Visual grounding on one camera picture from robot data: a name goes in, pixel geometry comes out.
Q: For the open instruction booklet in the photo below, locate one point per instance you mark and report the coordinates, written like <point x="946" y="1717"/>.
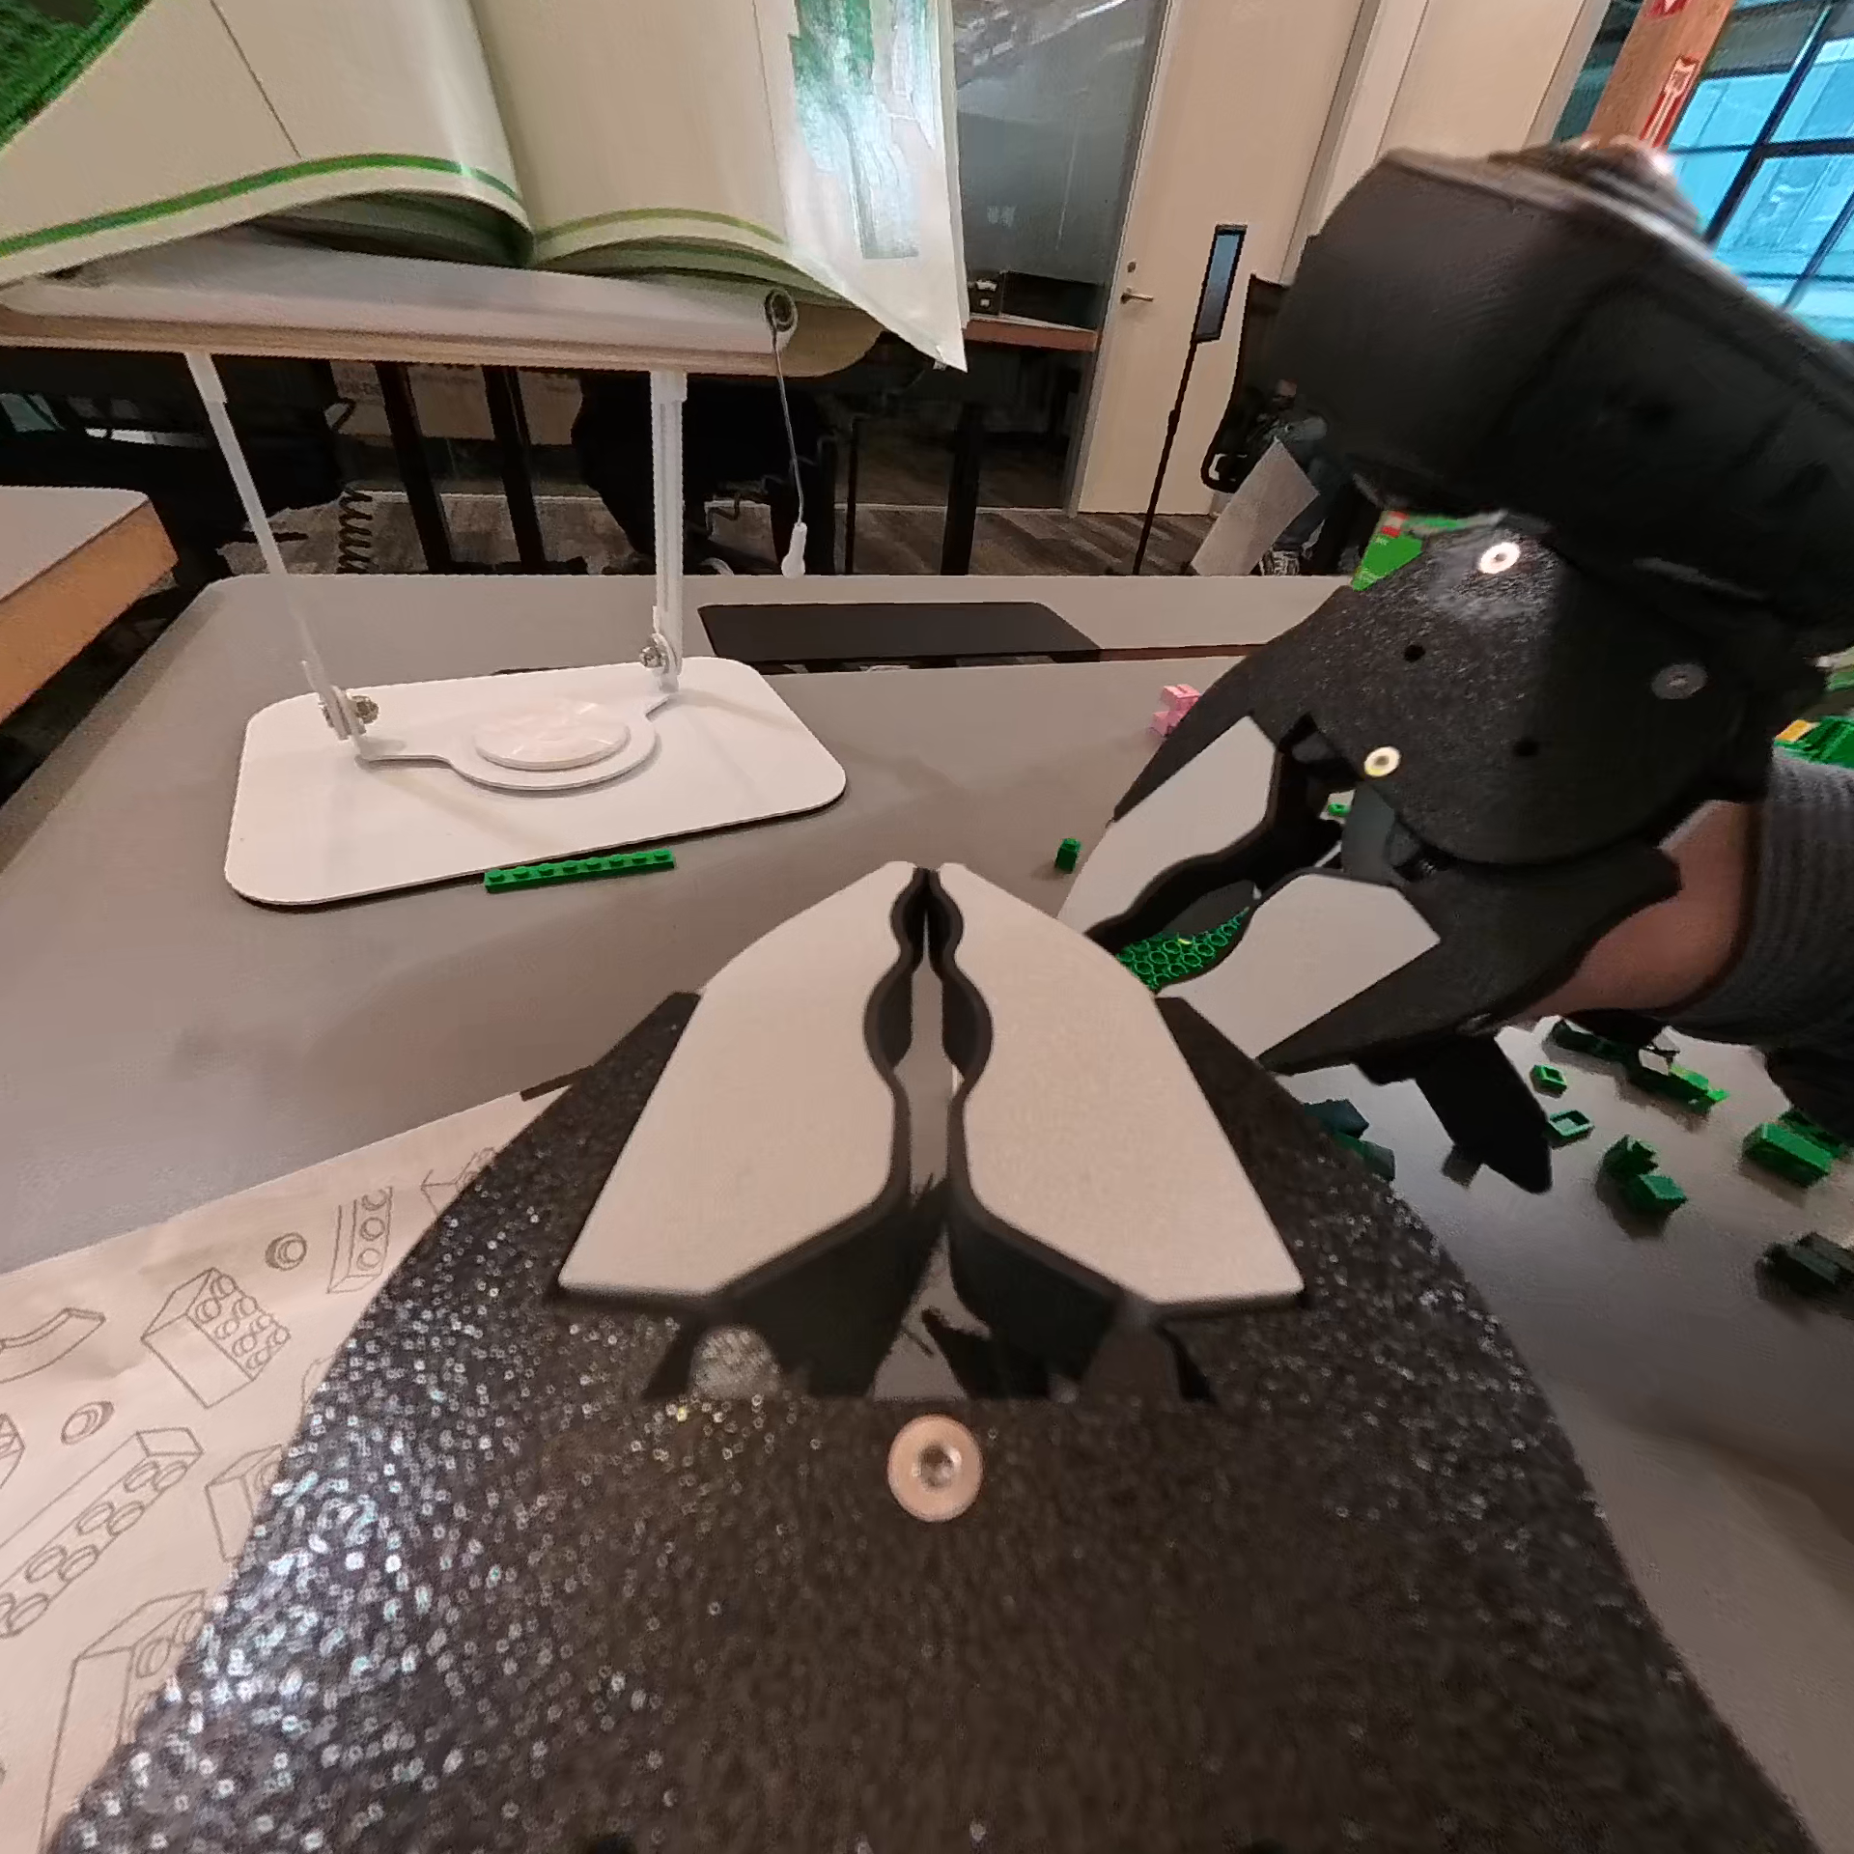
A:
<point x="362" y="102"/>

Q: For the neighbouring grey desk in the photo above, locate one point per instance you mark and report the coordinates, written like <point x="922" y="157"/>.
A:
<point x="58" y="565"/>

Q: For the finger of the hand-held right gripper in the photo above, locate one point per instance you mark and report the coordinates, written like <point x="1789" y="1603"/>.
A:
<point x="1173" y="848"/>
<point x="1335" y="956"/>

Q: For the person's right hand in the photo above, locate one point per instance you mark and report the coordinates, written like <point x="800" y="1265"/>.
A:
<point x="1702" y="911"/>

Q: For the grey flat panel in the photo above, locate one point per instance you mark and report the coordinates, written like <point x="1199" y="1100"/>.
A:
<point x="1261" y="514"/>

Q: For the white book stand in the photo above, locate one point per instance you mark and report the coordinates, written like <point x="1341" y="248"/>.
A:
<point x="725" y="753"/>

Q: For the black mat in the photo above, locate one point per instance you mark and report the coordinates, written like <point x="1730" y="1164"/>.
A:
<point x="900" y="637"/>

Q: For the green brick model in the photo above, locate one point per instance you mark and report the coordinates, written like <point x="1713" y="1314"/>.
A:
<point x="1817" y="741"/>

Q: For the large green studded plate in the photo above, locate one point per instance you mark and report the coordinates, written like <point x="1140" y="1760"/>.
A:
<point x="1182" y="959"/>

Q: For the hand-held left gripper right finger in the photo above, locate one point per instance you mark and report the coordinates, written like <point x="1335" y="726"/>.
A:
<point x="1116" y="1115"/>

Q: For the black tablet on pole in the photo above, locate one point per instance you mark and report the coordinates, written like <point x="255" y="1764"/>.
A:
<point x="1225" y="283"/>

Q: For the white door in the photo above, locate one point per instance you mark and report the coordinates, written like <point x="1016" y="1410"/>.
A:
<point x="1274" y="87"/>

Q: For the person's right forearm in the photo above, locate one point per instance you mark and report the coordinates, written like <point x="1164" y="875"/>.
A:
<point x="1811" y="899"/>

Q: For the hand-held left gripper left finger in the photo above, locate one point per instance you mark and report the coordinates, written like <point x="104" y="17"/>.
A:
<point x="753" y="1115"/>

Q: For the scatter of small green bricks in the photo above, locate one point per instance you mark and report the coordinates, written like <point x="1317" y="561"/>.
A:
<point x="1789" y="1153"/>

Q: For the thin long green plate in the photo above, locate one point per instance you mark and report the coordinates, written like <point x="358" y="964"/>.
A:
<point x="580" y="871"/>

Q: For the green toy box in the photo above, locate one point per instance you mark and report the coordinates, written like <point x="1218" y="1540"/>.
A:
<point x="1386" y="558"/>

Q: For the pink toy pig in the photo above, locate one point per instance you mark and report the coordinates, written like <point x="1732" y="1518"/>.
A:
<point x="1177" y="708"/>

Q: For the brown-edged rear table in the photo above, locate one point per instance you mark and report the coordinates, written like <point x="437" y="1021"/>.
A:
<point x="1037" y="335"/>

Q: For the black office chair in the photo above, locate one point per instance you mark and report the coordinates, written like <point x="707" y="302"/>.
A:
<point x="1255" y="420"/>

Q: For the white printed paper sheet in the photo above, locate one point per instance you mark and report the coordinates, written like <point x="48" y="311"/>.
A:
<point x="115" y="1334"/>

